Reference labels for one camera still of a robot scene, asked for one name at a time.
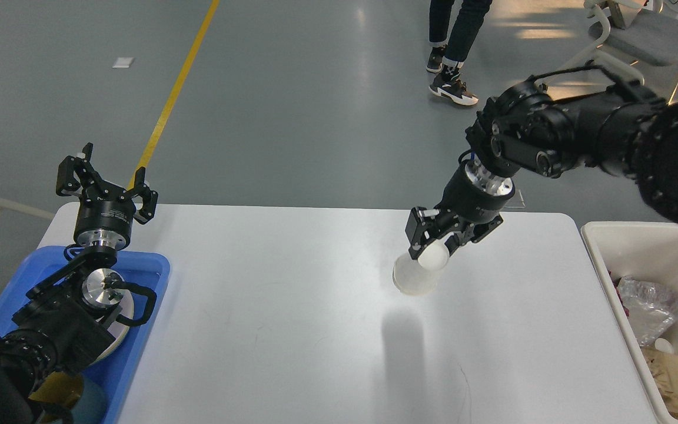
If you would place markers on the aluminium foil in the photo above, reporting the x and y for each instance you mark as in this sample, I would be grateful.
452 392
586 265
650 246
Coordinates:
652 307

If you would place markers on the brown paper ball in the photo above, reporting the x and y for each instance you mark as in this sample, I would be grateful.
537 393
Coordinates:
665 377

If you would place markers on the paper cup in bin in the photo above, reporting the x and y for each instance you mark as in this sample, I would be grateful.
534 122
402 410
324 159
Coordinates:
663 345

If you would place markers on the pink plate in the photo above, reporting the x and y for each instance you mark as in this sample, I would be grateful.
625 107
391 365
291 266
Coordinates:
118 335

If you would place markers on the white plastic bin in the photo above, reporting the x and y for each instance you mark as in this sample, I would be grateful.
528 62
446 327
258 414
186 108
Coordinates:
648 252

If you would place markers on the brown paper bag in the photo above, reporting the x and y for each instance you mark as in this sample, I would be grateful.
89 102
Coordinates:
677 377

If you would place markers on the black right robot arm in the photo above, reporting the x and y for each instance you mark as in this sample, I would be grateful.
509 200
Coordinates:
625 130

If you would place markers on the white paper cup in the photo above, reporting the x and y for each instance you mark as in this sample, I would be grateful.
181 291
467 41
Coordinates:
417 277

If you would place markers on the blue plastic tray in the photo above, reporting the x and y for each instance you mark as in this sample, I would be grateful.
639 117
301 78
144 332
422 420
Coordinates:
115 373

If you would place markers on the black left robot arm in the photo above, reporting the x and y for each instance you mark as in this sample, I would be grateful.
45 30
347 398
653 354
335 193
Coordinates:
64 326

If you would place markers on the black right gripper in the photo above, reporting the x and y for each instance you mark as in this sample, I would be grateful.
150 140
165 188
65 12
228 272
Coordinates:
473 193

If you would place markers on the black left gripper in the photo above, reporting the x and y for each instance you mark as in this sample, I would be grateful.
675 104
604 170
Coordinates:
103 221

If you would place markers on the grey office chair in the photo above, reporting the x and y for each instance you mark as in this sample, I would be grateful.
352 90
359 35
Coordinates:
634 42

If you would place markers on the dark teal mug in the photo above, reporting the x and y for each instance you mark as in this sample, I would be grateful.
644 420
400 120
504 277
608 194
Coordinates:
83 398

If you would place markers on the crushed red soda can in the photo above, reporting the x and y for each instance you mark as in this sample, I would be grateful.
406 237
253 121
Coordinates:
616 281

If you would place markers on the floor outlet plate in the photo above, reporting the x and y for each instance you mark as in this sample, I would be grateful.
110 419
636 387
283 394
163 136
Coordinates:
517 201

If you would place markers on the person in black trousers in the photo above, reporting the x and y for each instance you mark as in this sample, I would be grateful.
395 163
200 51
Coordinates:
450 47

